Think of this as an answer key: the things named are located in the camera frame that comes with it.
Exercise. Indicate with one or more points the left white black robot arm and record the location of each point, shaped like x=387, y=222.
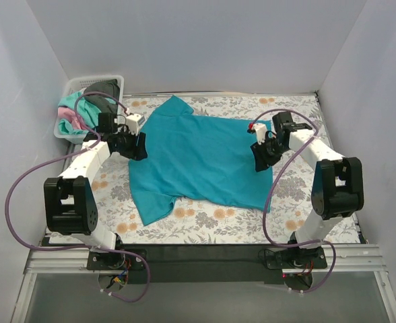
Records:
x=70, y=206

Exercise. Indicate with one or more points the dark grey shirt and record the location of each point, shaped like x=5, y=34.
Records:
x=109, y=87

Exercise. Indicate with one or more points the floral patterned table mat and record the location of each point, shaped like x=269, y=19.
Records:
x=198, y=222

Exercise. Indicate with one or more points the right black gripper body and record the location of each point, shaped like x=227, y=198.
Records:
x=264, y=155

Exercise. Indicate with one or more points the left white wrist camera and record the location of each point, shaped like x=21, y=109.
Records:
x=134, y=123

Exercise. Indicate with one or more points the teal t shirt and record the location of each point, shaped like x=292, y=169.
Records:
x=198, y=157

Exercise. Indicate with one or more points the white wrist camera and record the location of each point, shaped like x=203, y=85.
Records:
x=260, y=130
x=134, y=123

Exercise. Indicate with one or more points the aluminium frame rail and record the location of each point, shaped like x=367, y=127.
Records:
x=349, y=258

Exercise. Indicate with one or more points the pink shirt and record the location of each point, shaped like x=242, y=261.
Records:
x=68, y=121

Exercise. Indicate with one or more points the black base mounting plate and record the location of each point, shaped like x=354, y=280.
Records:
x=202, y=263

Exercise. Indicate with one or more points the mint green shirt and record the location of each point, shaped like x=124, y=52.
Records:
x=87, y=111

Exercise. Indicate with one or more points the white plastic laundry basket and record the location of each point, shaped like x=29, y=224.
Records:
x=76, y=114

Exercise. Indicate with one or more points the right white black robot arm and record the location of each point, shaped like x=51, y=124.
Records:
x=337, y=188

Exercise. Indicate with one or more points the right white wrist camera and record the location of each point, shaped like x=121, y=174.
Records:
x=260, y=130

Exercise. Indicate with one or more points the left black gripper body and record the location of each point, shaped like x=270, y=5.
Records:
x=135, y=145

